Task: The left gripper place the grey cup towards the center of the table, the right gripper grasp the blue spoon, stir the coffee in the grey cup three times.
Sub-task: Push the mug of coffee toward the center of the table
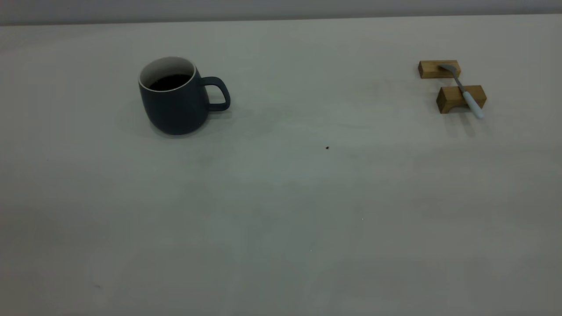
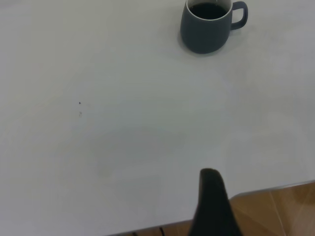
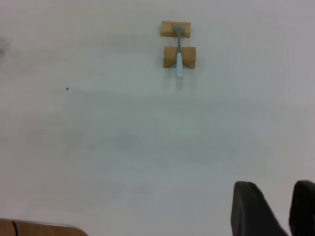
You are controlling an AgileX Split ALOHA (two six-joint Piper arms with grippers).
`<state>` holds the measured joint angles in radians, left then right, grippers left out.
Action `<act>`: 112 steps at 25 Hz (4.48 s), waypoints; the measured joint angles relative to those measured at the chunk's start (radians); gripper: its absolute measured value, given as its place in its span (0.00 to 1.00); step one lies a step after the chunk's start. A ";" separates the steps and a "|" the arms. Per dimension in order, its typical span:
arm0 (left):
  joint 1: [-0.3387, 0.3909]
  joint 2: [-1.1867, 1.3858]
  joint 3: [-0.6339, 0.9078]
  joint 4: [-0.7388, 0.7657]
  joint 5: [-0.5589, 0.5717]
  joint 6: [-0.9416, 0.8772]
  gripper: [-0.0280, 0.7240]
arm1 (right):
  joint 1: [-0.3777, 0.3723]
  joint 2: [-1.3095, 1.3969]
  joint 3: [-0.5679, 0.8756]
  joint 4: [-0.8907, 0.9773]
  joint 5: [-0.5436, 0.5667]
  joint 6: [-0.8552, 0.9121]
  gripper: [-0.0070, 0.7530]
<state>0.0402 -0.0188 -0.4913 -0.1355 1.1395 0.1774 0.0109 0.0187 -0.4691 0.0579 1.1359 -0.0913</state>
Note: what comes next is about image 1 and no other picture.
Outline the dark grey ceramic coffee cup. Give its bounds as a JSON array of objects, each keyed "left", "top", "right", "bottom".
[{"left": 138, "top": 56, "right": 231, "bottom": 136}]

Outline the metal spoon with white handle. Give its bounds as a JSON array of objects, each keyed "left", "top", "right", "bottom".
[{"left": 438, "top": 64, "right": 485, "bottom": 119}]

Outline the flat rectangular wooden block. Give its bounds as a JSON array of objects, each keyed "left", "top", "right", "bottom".
[{"left": 418, "top": 60, "right": 461, "bottom": 79}]

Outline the arched wooden block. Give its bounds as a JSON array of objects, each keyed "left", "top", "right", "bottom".
[{"left": 436, "top": 85, "right": 487, "bottom": 114}]

